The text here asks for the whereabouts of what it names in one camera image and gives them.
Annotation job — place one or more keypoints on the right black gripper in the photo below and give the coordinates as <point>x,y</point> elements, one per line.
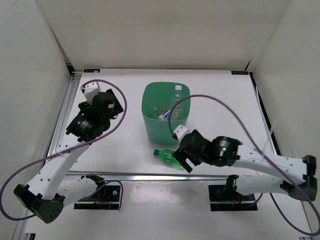
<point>182,160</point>

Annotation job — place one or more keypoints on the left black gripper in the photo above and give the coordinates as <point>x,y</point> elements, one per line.
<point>116,109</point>

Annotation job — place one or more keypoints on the green plastic bottle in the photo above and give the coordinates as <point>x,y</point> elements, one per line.
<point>167,158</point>

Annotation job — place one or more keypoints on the blue label plastic bottle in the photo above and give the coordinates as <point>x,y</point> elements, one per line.
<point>164,116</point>

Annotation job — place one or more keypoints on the clear plastic bottle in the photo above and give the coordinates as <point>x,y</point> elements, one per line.
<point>176,97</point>

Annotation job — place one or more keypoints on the orange juice bottle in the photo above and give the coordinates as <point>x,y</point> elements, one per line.
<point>177,114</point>

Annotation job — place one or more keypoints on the clear bottle red blue label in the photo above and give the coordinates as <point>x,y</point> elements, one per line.
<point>156,112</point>

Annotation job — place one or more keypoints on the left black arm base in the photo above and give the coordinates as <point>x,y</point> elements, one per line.
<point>108,195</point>

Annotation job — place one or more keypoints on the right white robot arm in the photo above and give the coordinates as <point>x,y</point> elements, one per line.
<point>294,177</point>

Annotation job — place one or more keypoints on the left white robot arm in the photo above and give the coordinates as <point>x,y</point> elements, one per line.
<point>44,195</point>

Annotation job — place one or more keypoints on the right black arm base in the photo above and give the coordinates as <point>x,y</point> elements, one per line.
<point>225,198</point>

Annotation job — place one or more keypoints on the green plastic bin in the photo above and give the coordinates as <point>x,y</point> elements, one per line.
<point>159,94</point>

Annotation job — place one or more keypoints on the blue sticker left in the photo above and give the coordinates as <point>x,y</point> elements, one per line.
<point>91,70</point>

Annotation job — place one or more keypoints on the blue sticker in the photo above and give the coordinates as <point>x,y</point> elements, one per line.
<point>91,70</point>
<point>235,72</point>

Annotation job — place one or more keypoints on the blue sticker right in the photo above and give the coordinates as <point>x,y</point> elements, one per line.
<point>235,72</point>

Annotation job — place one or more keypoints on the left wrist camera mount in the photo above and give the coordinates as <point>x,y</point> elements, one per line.
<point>90,91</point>

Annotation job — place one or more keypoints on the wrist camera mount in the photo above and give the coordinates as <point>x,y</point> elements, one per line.
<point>179,132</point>
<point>90,91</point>

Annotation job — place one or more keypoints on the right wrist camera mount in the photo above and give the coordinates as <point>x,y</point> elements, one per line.
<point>179,132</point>

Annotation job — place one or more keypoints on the aluminium table rail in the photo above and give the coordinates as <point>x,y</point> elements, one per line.
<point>128,176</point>

